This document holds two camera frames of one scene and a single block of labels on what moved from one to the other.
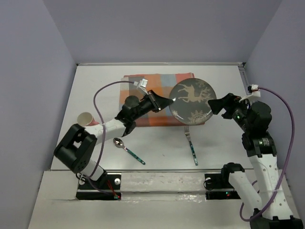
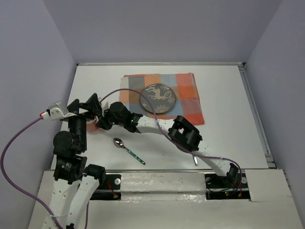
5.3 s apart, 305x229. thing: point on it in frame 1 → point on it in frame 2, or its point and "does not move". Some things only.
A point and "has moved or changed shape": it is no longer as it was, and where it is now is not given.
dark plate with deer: x=191 y=107 has moved or changed shape
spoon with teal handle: x=119 y=143 does not move
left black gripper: x=157 y=103 → x=93 y=104
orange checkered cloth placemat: x=163 y=84 does not move
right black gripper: x=216 y=105 → x=102 y=120
